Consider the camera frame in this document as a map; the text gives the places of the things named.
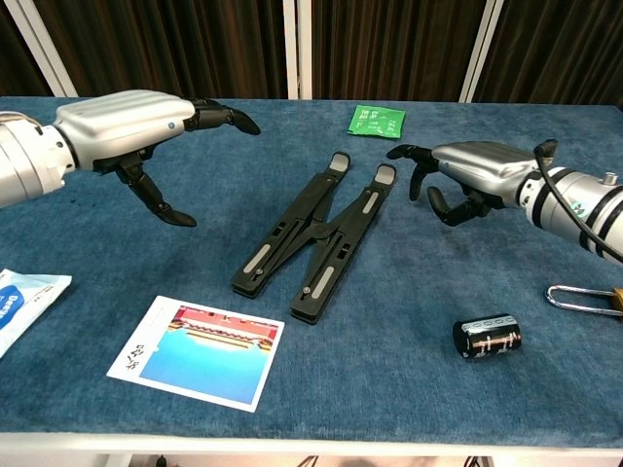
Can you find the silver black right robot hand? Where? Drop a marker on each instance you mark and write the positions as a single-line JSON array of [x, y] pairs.
[[482, 158]]

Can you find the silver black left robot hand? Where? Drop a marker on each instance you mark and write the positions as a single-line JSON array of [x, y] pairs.
[[121, 121]]

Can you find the black folding laptop stand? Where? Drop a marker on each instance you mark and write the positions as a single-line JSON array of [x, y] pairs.
[[297, 219]]

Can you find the dark brown pleated curtain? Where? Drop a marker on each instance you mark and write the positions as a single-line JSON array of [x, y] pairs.
[[170, 44]]

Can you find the green tea sachet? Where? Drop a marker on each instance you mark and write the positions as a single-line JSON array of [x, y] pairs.
[[377, 121]]

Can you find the blue carpet table cover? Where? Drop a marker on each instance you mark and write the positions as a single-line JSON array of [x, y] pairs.
[[97, 258]]

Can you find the silver shackle brass padlock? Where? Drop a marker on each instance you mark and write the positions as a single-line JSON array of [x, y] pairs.
[[579, 306]]

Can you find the black cylindrical capacitor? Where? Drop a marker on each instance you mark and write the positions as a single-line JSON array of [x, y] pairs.
[[487, 338]]

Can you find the white and blue sachet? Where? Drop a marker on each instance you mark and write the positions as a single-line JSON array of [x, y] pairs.
[[24, 306]]

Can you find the blue and red picture postcard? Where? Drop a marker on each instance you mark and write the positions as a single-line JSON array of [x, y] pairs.
[[204, 360]]

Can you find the white slanted frame post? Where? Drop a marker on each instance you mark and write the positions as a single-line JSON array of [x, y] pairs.
[[44, 53], [479, 53]]

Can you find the white vertical double frame post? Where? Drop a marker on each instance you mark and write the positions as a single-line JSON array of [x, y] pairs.
[[290, 44]]

